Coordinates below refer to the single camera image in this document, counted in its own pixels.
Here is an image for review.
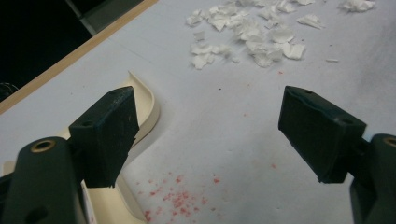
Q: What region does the cream plastic dustpan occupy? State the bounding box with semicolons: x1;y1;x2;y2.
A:
2;71;162;224

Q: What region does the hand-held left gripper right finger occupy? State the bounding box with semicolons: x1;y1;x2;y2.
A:
277;85;368;184

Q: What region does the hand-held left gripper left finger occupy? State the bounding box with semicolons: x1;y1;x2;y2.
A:
68;86;140;189

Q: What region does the pile of white paper scraps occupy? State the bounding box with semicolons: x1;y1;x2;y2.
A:
185;0;377;70

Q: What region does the wooden table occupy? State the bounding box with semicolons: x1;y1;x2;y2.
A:
0;0;160;116

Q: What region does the black cable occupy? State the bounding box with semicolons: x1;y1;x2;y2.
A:
0;81;19;103

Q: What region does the grey metal bar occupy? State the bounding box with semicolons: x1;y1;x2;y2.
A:
64;0;145;35

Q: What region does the white table cover sheet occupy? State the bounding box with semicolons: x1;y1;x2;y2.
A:
0;0;396;224

